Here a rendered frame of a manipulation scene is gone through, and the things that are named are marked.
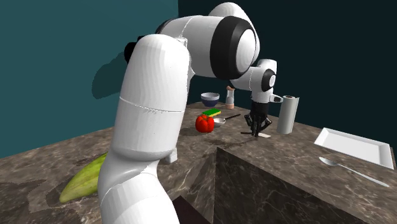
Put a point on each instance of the white pepper mill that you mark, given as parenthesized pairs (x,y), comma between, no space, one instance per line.
(229,97)

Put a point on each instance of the white square plate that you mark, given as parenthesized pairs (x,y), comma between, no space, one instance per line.
(353,145)

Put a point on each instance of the blue bowl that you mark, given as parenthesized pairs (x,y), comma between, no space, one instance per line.
(210,100)

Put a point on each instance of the white paper towel roll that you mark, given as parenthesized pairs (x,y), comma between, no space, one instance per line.
(287,116)

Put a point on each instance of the red bell pepper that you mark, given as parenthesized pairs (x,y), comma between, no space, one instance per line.
(204,124)

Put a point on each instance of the silver spoon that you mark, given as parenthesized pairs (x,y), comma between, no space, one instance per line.
(328,161)

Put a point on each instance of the green yellow squash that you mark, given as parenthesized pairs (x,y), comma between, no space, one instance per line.
(82,181)

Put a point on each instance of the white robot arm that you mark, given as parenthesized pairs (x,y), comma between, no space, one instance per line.
(149,102)

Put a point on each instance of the green yellow sponge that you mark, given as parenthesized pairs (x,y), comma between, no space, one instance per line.
(211,112)

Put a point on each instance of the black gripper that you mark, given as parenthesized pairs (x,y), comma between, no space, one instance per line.
(259,109)

